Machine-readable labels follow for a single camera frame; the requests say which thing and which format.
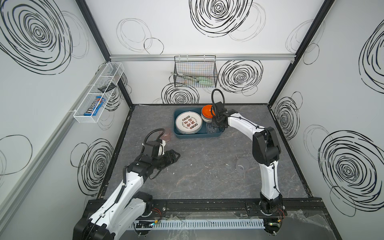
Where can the pink plastic cup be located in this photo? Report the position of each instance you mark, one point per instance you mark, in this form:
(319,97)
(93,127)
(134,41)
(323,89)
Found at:
(167,135)

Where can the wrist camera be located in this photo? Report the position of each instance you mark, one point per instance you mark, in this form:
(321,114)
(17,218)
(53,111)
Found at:
(154,148)
(218,108)

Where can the black remote in basket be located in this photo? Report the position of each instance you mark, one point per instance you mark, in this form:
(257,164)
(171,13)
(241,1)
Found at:
(107,88)

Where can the white slotted cable duct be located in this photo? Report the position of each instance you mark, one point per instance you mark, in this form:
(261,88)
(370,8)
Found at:
(215,224)

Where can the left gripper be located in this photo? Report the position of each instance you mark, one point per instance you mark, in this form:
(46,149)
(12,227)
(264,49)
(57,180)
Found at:
(166,157)

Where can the white wire shelf basket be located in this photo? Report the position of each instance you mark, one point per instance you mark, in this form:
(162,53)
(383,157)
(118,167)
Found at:
(110,72)

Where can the cream bowl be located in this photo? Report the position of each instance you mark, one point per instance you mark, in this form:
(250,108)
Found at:
(207,120)

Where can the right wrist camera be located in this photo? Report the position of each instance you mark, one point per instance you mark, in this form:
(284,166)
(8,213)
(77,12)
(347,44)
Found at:
(218,108)

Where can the blue candy packet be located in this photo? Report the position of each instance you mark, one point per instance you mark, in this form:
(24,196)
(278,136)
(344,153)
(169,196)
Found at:
(95,106)

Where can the clear glass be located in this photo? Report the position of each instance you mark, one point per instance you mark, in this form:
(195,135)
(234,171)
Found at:
(242,165)
(213,130)

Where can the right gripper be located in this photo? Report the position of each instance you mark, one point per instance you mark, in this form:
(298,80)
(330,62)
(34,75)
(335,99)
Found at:
(217,118)

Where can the green item in basket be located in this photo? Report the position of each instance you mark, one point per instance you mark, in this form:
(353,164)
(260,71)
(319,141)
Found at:
(207,81)

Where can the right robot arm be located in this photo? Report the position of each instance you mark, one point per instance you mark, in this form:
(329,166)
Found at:
(266,151)

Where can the black wire basket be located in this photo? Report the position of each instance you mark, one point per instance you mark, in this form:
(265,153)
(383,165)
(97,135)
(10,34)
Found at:
(196,66)

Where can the black front rail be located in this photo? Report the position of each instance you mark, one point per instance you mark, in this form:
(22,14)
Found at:
(250,207)

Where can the orange bowl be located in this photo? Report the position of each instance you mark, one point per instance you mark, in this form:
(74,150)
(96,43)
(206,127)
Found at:
(206,112)

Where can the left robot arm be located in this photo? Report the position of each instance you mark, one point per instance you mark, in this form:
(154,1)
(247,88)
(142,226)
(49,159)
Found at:
(127,203)

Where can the metal tongs in basket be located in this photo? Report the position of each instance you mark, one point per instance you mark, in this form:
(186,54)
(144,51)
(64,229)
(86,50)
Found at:
(190,78)

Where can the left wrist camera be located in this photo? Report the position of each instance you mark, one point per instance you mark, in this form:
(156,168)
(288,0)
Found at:
(154,148)

